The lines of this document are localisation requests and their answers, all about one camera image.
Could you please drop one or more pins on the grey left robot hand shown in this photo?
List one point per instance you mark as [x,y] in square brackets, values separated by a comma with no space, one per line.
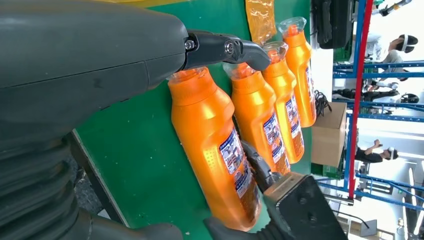
[82,49]

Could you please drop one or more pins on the cardboard box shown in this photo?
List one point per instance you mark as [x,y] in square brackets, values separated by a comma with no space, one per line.
[328,139]

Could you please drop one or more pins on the person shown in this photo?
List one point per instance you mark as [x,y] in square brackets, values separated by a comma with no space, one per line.
[392,56]
[367,155]

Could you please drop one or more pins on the white table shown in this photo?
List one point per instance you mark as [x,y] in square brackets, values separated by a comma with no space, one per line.
[319,73]

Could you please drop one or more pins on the red metal beam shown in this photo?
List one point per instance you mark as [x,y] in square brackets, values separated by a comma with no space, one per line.
[359,99]

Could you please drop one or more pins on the yellow plastic sheet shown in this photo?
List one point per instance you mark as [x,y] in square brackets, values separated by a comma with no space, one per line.
[260,20]

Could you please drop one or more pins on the black handheld controller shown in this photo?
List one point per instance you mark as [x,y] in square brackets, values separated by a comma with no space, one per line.
[321,20]

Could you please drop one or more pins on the blue metal rack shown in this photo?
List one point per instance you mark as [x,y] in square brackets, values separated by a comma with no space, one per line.
[358,39]

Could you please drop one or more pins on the black carrying case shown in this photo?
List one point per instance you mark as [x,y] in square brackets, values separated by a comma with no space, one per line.
[342,23]

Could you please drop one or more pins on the white humanoid robot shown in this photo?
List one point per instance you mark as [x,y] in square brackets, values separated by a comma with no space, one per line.
[394,6]

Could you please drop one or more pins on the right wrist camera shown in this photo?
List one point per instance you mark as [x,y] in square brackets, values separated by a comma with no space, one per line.
[308,212]

